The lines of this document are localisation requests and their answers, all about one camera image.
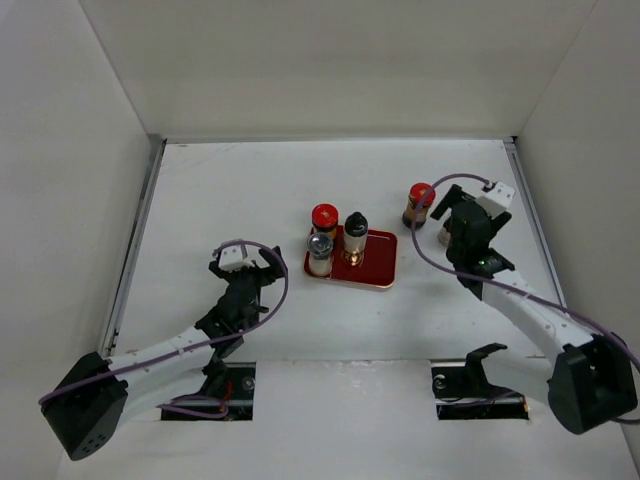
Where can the silver lid salt shaker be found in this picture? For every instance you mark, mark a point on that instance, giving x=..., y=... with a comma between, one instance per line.
x=320, y=250

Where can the red lid chili sauce jar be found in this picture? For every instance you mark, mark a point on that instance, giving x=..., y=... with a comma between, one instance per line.
x=420, y=198

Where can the red lacquer tray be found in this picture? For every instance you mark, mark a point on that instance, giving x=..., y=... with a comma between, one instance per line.
x=377, y=269

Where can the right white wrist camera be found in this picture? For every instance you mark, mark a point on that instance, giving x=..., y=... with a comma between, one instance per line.
x=497, y=199

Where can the black cap soy sauce bottle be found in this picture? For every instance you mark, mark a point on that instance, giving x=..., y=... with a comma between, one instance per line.
x=355, y=234

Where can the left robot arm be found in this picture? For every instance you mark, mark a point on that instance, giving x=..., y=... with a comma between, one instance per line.
x=99, y=394

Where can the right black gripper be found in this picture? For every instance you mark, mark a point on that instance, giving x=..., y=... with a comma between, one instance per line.
x=454, y=195

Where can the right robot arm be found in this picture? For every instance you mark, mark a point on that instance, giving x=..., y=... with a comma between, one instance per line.
x=590, y=380

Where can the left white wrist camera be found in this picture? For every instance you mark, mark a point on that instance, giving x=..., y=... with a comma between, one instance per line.
x=232, y=256

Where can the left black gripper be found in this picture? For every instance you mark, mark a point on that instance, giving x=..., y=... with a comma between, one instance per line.
x=268, y=276

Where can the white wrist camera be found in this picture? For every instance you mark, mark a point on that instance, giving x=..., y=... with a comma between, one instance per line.
x=232, y=256
x=497, y=199

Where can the grey lid white label jar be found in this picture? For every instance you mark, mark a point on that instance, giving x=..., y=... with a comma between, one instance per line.
x=444, y=234

